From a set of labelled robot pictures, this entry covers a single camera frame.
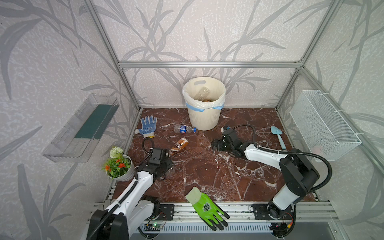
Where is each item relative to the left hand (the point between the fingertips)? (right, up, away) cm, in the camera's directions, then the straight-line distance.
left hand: (172, 158), depth 87 cm
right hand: (+27, +11, +6) cm, 30 cm away
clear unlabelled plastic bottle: (+18, +41, +18) cm, 49 cm away
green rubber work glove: (+22, -23, -14) cm, 35 cm away
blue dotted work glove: (-22, +17, +22) cm, 35 cm away
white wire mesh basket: (+71, +18, -21) cm, 76 cm away
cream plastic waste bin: (+23, +23, +10) cm, 34 cm away
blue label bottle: (+5, +17, +15) cm, 23 cm away
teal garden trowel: (+70, +15, +18) cm, 74 cm away
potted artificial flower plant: (-23, -1, -13) cm, 27 cm away
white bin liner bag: (+25, +34, -1) cm, 42 cm away
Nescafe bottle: (+4, +7, +7) cm, 10 cm away
